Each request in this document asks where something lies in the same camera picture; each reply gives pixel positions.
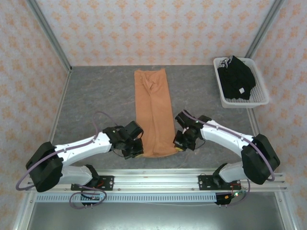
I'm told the orange printed t-shirt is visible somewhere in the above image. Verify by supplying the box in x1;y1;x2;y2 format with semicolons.
133;68;177;158

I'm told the black t-shirt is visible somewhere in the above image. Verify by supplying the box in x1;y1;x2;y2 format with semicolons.
217;55;255;101

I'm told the white plastic basket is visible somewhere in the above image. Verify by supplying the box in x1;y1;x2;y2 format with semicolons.
213;57;271;109

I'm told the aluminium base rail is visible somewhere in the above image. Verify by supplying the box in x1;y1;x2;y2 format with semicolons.
25;169;287;192

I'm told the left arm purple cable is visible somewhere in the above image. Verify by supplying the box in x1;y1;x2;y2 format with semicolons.
15;111;120;209

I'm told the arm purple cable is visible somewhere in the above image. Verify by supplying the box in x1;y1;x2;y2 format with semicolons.
15;111;120;209
183;110;276;207

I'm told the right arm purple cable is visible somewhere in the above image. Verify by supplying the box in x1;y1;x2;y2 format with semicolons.
183;110;276;207

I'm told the white slotted cable duct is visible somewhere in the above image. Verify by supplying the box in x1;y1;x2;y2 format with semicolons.
35;193;218;203

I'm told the aluminium frame post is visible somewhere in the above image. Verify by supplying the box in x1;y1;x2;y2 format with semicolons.
25;0;72;72
244;0;286;59

